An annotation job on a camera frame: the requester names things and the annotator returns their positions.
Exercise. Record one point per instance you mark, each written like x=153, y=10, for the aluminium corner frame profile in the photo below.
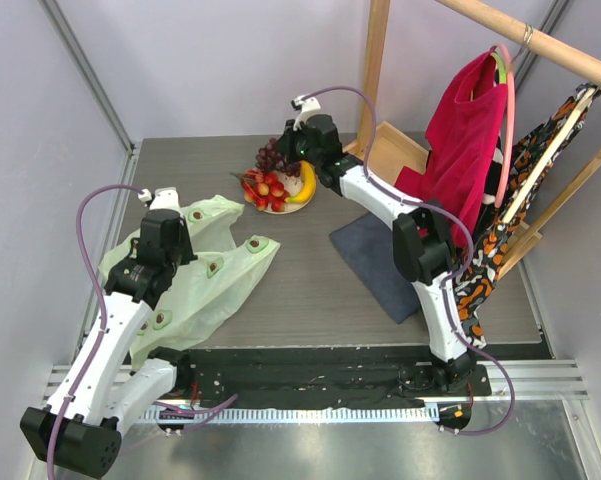
x=71, y=43

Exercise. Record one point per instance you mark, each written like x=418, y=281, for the dark red grape bunch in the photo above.
x=270, y=160

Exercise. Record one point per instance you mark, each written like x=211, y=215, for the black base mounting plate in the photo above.
x=303, y=378

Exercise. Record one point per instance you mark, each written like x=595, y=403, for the red strawberries cluster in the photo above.
x=265, y=191

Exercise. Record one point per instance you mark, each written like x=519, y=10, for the wooden hanger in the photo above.
x=525, y=188

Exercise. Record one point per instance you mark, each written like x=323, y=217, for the green avocado print plastic bag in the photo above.
x=211, y=289

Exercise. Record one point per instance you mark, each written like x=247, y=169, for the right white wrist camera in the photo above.
x=306, y=107

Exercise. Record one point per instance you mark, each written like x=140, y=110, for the round wooden fruit plate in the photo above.
x=290, y=207

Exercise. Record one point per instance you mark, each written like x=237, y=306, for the yellow banana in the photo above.
x=302, y=189

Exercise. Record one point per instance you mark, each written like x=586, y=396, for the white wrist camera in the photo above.
x=306, y=107
x=163, y=198

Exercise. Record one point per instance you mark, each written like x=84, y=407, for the red shirt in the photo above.
x=462, y=136

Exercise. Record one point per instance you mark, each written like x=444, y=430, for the white slotted cable duct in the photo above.
x=428, y=413

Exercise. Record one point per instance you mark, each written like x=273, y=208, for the wooden clothes rack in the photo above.
x=392, y=149

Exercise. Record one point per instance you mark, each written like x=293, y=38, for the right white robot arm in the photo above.
x=423, y=250

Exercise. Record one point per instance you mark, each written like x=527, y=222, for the dark blue folded cloth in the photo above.
x=366, y=246

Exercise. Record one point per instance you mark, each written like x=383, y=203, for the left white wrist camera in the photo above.
x=163, y=198

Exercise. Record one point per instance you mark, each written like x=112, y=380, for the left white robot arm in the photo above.
x=82, y=425

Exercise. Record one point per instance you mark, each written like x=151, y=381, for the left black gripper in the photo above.
x=188, y=253

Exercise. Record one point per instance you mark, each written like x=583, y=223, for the pink plastic hanger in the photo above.
x=505, y=69

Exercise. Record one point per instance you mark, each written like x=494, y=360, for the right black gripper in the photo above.
x=290, y=145

